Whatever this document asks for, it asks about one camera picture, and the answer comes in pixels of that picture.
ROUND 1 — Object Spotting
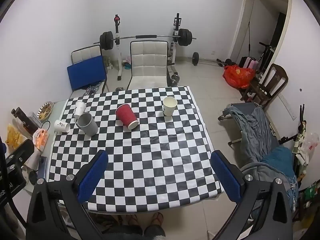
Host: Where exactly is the dark wooden chair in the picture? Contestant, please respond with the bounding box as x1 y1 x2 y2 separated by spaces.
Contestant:
241 63 289 109

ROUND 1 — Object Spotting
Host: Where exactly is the white padded chair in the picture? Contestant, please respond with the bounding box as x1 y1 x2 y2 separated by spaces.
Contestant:
127 40 168 90

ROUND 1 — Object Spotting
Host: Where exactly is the blue folding chair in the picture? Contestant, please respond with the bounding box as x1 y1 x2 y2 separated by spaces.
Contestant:
67 44 107 97

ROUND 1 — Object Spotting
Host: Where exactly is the patterned snack plate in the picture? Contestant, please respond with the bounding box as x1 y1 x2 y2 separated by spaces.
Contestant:
37 101 54 122

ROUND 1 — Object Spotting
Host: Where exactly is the grey plastic cup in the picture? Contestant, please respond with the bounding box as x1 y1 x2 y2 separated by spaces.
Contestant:
76 113 98 137

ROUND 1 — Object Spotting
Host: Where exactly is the small dumbbell on floor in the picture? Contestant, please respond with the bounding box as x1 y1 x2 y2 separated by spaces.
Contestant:
192 52 199 66

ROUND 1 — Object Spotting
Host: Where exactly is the tall white paper cup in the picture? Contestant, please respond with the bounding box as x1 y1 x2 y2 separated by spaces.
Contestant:
73 101 86 119

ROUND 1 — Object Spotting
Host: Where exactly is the yellow snack bag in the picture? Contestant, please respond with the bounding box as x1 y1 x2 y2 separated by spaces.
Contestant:
5 124 27 153

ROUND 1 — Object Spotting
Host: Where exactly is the black white checkered tablecloth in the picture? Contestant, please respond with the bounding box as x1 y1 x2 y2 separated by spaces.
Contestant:
47 86 222 213

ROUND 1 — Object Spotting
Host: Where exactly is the cream paper cup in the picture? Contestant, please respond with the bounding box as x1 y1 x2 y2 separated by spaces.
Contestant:
163 96 177 116

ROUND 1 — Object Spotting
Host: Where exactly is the small white printed cup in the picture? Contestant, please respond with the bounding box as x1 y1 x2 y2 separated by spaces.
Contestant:
54 120 71 133

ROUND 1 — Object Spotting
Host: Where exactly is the orange snack packet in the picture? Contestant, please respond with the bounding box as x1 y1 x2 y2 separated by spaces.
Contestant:
33 128 49 152

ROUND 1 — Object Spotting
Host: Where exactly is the red ribbed paper cup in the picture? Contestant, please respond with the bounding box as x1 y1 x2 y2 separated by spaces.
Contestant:
116 104 139 130

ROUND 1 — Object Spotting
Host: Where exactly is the red plastic bag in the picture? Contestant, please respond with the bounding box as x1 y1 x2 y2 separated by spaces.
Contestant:
223 65 255 89

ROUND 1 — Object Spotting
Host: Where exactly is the folding cot frame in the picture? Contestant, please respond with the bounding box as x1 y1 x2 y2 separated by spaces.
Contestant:
217 102 279 149

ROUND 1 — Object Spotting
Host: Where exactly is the grey cloth on cot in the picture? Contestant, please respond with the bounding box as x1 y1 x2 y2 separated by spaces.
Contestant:
219 102 280 167

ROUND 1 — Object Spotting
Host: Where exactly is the teal blanket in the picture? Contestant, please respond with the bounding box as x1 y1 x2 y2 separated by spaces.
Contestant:
260 146 298 210

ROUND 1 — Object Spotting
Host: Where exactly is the barbell with black plates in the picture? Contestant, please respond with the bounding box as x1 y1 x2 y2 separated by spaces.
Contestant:
94 29 196 50

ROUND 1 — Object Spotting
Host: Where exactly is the pink suitcase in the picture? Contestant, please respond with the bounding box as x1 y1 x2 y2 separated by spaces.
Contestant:
239 56 259 70

